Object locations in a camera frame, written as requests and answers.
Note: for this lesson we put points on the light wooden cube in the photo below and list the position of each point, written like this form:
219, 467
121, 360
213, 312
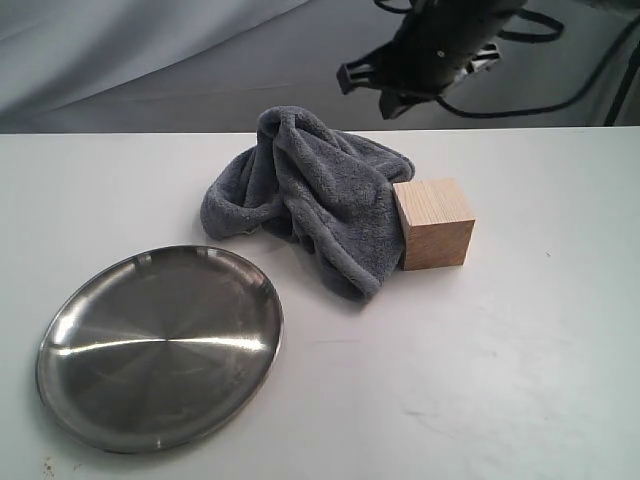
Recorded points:
437, 223

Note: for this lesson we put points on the grey fluffy towel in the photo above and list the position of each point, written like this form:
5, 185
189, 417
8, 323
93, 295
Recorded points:
329, 191

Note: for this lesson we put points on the black stand pole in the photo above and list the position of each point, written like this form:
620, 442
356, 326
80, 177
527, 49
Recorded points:
623, 88

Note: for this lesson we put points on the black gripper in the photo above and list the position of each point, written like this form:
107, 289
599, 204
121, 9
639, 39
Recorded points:
435, 40

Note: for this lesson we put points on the round stainless steel plate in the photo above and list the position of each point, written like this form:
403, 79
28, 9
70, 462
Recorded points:
160, 349

